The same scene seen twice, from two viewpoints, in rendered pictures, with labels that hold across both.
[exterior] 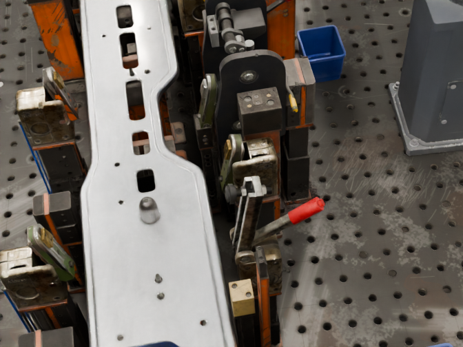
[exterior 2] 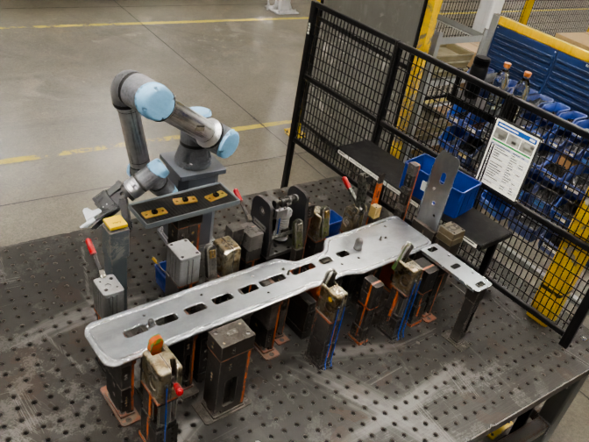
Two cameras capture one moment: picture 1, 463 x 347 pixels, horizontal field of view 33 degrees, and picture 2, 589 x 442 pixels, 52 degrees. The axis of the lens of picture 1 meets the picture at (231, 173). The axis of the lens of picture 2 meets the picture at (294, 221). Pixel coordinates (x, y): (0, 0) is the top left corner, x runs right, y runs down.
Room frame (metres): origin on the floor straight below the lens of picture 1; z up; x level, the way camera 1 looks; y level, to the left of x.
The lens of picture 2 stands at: (2.14, 1.50, 2.34)
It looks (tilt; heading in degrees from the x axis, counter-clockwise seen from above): 33 degrees down; 232
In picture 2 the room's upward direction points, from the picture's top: 11 degrees clockwise
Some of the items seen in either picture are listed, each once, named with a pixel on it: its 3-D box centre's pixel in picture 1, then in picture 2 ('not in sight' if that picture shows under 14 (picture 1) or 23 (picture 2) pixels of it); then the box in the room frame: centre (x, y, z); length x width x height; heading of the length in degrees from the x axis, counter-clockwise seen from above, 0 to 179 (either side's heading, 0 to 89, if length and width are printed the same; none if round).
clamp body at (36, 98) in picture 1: (59, 152); (325, 324); (1.01, 0.35, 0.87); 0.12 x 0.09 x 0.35; 95
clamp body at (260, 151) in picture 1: (257, 210); (311, 248); (0.81, -0.04, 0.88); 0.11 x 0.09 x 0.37; 95
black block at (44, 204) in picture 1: (69, 246); (365, 310); (0.79, 0.32, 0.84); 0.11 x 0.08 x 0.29; 95
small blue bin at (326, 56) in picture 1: (320, 56); (171, 275); (1.33, -0.24, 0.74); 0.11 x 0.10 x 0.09; 5
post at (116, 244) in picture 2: not in sight; (116, 277); (1.60, -0.11, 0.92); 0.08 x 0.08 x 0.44; 5
